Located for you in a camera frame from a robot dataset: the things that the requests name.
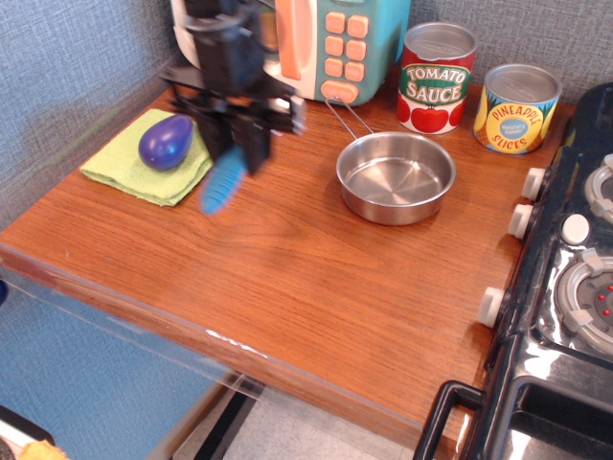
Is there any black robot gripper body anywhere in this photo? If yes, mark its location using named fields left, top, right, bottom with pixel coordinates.
left=162, top=13, right=299, bottom=120

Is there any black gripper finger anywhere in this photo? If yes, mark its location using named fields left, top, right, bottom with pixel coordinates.
left=194, top=111, right=234, bottom=161
left=232, top=117, right=271, bottom=175

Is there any blue handled metal spoon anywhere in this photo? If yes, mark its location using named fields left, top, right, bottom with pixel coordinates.
left=198, top=95, right=307, bottom=217

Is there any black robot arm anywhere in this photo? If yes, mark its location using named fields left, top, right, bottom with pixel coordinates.
left=163, top=1, right=306, bottom=174

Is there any white stove knob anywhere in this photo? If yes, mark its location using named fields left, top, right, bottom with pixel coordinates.
left=508, top=204, right=534, bottom=240
left=522, top=168, right=547, bottom=201
left=477, top=287, right=506, bottom=328

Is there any black toy stove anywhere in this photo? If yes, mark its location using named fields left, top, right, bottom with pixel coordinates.
left=415, top=83, right=612, bottom=459

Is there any purple toy eggplant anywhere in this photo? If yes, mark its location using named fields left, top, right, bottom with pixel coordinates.
left=138, top=115, right=193, bottom=172

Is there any teal toy microwave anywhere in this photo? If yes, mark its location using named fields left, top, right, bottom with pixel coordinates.
left=171, top=1, right=411, bottom=105

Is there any green folded cloth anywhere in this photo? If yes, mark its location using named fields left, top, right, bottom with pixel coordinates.
left=80, top=109, right=213, bottom=206

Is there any small steel saucepan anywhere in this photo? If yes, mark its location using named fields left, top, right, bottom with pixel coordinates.
left=325, top=96, right=458, bottom=227

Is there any tomato sauce can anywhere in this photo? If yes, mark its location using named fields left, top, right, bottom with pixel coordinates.
left=397, top=22, right=477, bottom=134

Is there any pineapple slices can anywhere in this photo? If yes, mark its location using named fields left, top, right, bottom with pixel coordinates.
left=473, top=63, right=562, bottom=155

